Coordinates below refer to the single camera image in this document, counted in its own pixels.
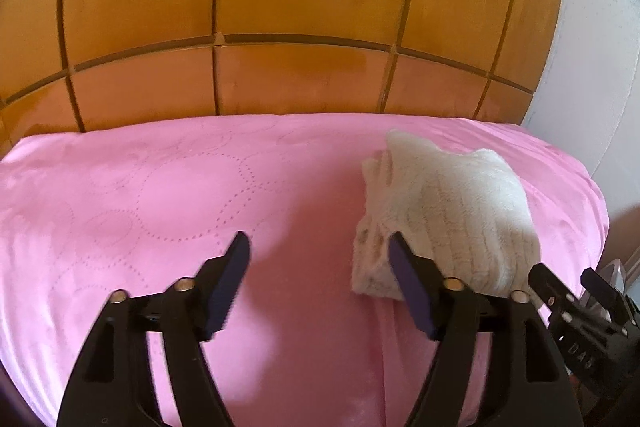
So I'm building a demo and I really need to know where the white knitted sweater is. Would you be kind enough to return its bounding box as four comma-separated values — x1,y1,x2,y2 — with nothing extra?
352,130,540,300

